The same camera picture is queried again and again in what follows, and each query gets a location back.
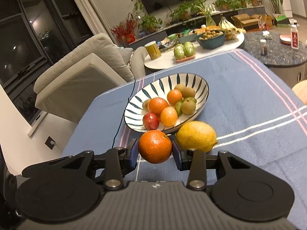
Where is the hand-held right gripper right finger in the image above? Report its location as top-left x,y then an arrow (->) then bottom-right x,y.
171,140 -> 252,191

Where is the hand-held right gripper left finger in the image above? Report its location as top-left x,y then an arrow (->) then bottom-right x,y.
49,139 -> 140,191

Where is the rough-skinned mandarin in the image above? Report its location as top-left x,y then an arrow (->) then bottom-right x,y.
139,130 -> 173,164

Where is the yellow lemon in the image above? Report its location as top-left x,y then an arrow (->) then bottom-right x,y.
176,121 -> 219,152

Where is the red round fruit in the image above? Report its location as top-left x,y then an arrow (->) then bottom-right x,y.
143,112 -> 160,130

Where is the large smooth orange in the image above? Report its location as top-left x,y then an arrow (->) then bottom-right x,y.
148,97 -> 169,115

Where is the striped white ceramic plate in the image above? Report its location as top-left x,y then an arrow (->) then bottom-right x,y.
124,73 -> 210,133

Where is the small orange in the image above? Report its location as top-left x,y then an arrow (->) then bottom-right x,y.
167,89 -> 183,106

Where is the blue striped tablecloth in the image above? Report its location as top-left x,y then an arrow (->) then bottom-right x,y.
62,48 -> 307,230

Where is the beige sofa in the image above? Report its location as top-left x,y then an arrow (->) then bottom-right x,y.
34,33 -> 148,124

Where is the white round table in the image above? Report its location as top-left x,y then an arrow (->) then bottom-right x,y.
144,31 -> 245,71

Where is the pack of green apples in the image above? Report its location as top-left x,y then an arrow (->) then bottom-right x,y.
173,41 -> 196,62

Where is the yellow can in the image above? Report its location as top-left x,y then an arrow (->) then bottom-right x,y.
144,41 -> 162,60

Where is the glass dish of snacks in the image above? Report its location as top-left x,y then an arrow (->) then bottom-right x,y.
158,37 -> 178,51

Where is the teal plastic basket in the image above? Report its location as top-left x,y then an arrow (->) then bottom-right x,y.
177,34 -> 199,44

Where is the dark blue bowl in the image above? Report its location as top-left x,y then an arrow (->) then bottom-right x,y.
195,30 -> 226,49

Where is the pile of longans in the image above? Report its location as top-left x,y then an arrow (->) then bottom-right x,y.
199,30 -> 223,40

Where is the red flower plant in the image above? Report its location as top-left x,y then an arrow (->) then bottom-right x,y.
111,13 -> 138,44

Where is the grey television console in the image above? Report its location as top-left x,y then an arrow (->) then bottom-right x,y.
130,5 -> 267,46

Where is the green vase with plant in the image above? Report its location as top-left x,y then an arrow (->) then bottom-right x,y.
192,3 -> 217,27

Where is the bunch of bananas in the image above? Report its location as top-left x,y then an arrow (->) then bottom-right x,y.
218,16 -> 246,40

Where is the wooden stool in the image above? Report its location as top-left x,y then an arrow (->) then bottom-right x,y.
292,79 -> 307,104

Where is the dark marble round table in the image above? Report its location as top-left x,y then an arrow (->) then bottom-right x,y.
236,31 -> 307,82

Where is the beige curtain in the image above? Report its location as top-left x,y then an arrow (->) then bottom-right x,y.
65,0 -> 113,41

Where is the pink dish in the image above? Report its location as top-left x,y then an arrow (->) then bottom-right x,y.
279,34 -> 292,45

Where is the dark window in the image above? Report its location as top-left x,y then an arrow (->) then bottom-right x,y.
0,0 -> 94,125

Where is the white bottle with red label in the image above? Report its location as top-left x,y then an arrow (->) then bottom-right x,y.
290,25 -> 299,49

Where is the green box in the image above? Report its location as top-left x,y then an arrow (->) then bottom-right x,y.
274,16 -> 292,27

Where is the white air purifier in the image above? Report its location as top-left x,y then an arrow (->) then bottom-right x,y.
282,0 -> 293,15

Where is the black cable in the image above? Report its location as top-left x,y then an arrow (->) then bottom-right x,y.
111,79 -> 144,149

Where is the wall socket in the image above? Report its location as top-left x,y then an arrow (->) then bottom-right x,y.
45,136 -> 56,151

